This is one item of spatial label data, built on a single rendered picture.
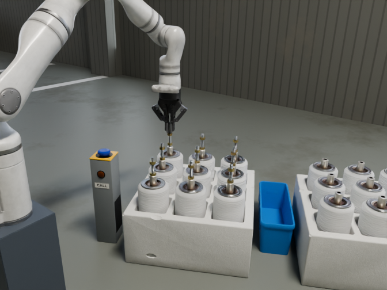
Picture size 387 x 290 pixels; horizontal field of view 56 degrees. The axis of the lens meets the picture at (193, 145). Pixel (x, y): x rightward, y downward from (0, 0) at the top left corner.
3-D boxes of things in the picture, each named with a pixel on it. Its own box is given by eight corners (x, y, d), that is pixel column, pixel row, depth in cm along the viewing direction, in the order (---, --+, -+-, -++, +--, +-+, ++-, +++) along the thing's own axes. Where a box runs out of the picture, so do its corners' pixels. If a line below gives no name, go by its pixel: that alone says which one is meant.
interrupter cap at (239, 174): (228, 167, 125) (228, 166, 125) (247, 174, 121) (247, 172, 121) (216, 175, 120) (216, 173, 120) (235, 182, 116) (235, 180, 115)
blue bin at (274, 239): (291, 257, 120) (295, 226, 116) (257, 253, 122) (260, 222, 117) (284, 209, 148) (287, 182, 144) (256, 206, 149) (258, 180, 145)
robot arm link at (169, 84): (150, 92, 119) (150, 73, 117) (159, 85, 130) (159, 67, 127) (177, 94, 118) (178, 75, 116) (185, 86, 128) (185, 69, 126)
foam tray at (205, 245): (248, 278, 111) (253, 228, 104) (125, 262, 116) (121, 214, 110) (250, 210, 147) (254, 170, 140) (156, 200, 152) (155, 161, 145)
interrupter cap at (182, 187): (200, 182, 115) (201, 179, 115) (205, 193, 109) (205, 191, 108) (177, 183, 114) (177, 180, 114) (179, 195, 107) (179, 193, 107)
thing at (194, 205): (201, 226, 123) (203, 179, 116) (207, 244, 114) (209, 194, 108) (173, 229, 122) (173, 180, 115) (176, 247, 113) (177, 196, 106)
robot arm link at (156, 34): (169, 31, 125) (141, 8, 115) (187, 33, 120) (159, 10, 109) (162, 49, 125) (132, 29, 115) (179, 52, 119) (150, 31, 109)
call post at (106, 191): (116, 244, 125) (110, 161, 113) (97, 241, 126) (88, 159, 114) (123, 232, 132) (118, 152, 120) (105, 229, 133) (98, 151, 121)
